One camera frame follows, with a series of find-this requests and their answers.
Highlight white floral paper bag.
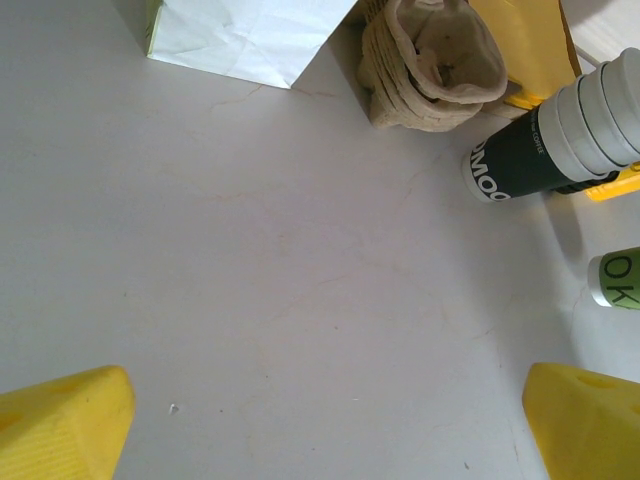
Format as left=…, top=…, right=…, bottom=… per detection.
left=110, top=0, right=357, bottom=91

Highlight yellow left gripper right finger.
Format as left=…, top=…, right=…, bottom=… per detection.
left=522, top=362, right=640, bottom=480

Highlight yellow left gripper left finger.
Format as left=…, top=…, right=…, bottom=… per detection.
left=0, top=364, right=136, bottom=480

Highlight green paper coffee cup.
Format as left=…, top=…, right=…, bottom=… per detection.
left=587, top=249, right=640, bottom=310

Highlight yellow napkin stack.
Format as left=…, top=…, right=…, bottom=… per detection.
left=469, top=0, right=640, bottom=202

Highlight stacked paper coffee cups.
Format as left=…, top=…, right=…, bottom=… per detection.
left=460, top=47, right=640, bottom=204

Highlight pulp cup carrier stack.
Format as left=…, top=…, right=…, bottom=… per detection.
left=354, top=0, right=509, bottom=134

